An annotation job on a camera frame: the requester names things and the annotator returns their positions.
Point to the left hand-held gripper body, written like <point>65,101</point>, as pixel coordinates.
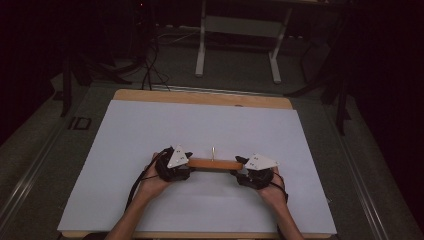
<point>173,168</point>

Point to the person's left hand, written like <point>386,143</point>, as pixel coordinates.
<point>152,185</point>

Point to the person's right hand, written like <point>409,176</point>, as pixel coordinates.
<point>274,191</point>

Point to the black metal stand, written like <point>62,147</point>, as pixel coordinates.
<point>341,106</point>

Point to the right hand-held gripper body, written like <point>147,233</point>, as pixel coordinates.
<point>258,173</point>

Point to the wooden bar with metal hook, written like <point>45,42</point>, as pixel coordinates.
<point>215,164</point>

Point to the white table mat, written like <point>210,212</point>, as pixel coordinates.
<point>213,126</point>

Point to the white metal desk frame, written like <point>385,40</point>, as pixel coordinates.
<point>240,26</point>

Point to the metal floor rail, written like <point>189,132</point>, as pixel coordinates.
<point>361,173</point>
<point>30,173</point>

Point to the black floor bracket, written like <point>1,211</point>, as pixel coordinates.
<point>80,123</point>

